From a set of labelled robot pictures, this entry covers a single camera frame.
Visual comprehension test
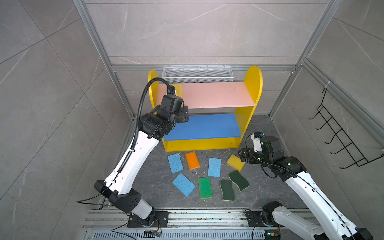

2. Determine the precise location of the yellow sponge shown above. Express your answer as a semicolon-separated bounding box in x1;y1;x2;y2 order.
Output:
173;84;183;98
227;155;245;172

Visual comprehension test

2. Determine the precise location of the dark green sponge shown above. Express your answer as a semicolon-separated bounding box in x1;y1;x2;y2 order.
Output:
229;170;250;192
220;180;235;202

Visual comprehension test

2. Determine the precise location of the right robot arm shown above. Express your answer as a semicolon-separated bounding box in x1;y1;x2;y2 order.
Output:
238;132;373;240

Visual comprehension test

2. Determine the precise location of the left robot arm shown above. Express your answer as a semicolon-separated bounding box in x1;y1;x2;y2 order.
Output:
94;94;189;226

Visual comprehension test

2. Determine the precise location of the yellow shelf with coloured boards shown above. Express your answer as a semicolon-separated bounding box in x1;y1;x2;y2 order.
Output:
163;66;263;152

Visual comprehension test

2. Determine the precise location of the blue sponge upper left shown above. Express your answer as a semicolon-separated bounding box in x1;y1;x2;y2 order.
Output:
168;154;184;174

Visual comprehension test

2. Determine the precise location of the blue sponge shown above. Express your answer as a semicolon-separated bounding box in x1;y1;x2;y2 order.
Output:
172;174;196;197
168;154;184;174
208;158;222;178

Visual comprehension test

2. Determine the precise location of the orange sponge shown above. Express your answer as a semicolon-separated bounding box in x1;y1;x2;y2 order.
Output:
185;151;200;170

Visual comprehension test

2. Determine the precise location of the blue sponge middle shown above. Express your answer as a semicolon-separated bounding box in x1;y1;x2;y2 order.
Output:
208;158;222;178

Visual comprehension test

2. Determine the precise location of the bright green sponge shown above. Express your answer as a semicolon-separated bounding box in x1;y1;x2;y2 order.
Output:
199;177;213;199

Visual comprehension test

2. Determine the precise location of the blue sponge lower left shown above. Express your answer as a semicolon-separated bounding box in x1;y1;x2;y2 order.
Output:
172;174;196;197

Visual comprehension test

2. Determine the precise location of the black corrugated cable left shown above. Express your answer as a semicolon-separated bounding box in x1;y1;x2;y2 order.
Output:
115;77;176;175

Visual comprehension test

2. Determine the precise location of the white wire mesh basket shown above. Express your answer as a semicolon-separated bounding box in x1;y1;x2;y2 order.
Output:
162;67;234;84

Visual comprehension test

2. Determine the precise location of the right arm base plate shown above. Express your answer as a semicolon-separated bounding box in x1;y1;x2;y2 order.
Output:
244;209;267;227

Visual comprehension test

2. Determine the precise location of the black wire hook rack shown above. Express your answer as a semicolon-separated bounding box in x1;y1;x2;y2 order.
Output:
308;88;384;170

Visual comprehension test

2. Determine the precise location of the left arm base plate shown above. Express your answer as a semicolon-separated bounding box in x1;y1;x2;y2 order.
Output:
127;211;170;228

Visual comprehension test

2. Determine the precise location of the aluminium mounting rail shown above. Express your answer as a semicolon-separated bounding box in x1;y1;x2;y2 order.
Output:
81;209;300;240

